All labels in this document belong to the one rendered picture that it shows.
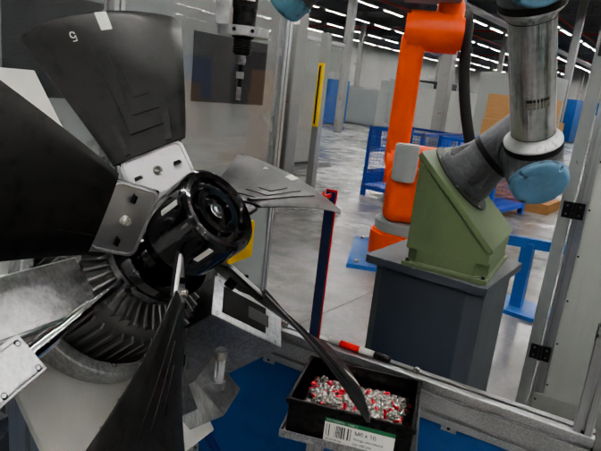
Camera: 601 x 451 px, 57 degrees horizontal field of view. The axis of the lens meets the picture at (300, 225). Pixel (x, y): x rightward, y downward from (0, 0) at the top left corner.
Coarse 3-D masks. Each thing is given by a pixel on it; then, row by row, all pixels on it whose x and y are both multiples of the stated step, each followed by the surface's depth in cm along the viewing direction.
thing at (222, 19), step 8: (216, 0) 73; (224, 0) 73; (216, 8) 73; (224, 8) 73; (216, 16) 73; (224, 16) 73; (216, 24) 75; (224, 24) 72; (232, 24) 72; (224, 32) 73; (232, 32) 72; (240, 32) 72; (248, 32) 72; (256, 32) 73; (264, 32) 74
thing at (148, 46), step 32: (32, 32) 75; (96, 32) 78; (128, 32) 80; (160, 32) 82; (64, 64) 76; (96, 64) 77; (128, 64) 78; (160, 64) 80; (64, 96) 75; (96, 96) 76; (128, 96) 76; (160, 96) 77; (96, 128) 75; (128, 128) 75; (160, 128) 76
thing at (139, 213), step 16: (128, 192) 65; (144, 192) 67; (112, 208) 65; (128, 208) 66; (144, 208) 68; (112, 224) 65; (144, 224) 68; (96, 240) 65; (112, 240) 66; (128, 240) 68
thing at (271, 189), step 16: (240, 160) 103; (256, 160) 104; (224, 176) 95; (240, 176) 95; (256, 176) 97; (272, 176) 99; (240, 192) 87; (256, 192) 88; (272, 192) 90; (288, 192) 93; (304, 192) 97; (320, 208) 94; (336, 208) 99
